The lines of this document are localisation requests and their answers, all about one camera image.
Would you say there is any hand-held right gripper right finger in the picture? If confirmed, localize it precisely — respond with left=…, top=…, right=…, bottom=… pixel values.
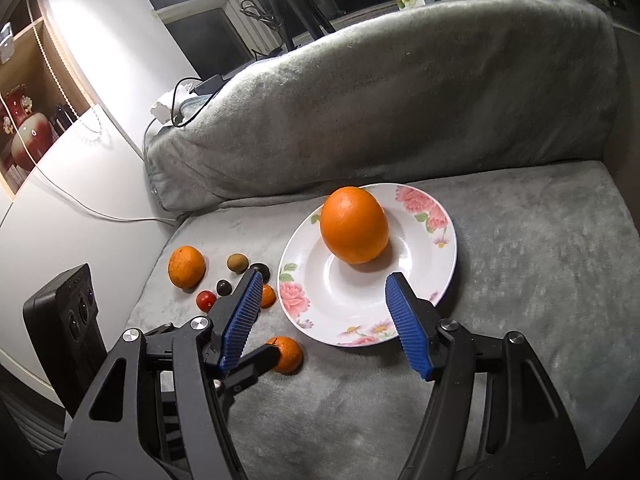
left=385, top=271, right=586, bottom=480

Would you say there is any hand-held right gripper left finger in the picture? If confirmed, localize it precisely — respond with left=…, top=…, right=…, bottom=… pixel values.
left=57, top=267, right=264, bottom=480

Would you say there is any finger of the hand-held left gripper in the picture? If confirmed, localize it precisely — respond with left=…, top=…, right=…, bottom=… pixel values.
left=215, top=342, right=282, bottom=413

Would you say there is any small mandarin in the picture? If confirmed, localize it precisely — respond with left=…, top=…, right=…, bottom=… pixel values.
left=265, top=336, right=304, bottom=375

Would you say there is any spotted orange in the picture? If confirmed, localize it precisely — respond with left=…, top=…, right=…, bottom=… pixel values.
left=167, top=245, right=207, bottom=289

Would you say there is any white floral plate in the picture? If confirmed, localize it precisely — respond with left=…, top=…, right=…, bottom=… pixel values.
left=276, top=182, right=458, bottom=348

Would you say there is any large smooth orange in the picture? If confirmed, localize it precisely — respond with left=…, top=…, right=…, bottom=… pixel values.
left=320, top=186, right=390, bottom=265

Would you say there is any grey fleece blanket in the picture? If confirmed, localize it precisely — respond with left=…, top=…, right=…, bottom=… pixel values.
left=120, top=160, right=640, bottom=480

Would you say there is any red vase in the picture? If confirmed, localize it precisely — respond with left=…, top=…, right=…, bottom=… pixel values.
left=9, top=84, right=53, bottom=171

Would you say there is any grey fleece pillow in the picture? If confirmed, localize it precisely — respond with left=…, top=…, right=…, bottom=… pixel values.
left=142, top=0, right=621, bottom=213

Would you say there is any white power strip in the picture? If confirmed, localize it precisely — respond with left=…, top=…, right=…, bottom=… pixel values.
left=151, top=87, right=201, bottom=126

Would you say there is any wooden shelf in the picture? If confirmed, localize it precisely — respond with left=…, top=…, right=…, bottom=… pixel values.
left=0, top=0, right=98, bottom=201

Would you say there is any small white device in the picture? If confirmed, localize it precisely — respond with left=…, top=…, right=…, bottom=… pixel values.
left=0, top=22, right=17, bottom=63

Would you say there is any black tripod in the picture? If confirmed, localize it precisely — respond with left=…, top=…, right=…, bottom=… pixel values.
left=257, top=0, right=337, bottom=53

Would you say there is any white cable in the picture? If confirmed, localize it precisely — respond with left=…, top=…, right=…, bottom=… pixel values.
left=0, top=95, right=178, bottom=223

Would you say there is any white bead string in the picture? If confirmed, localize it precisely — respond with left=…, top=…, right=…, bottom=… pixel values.
left=30, top=0, right=103, bottom=147

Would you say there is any black cable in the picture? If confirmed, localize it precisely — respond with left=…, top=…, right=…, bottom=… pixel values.
left=240, top=0, right=283, bottom=58

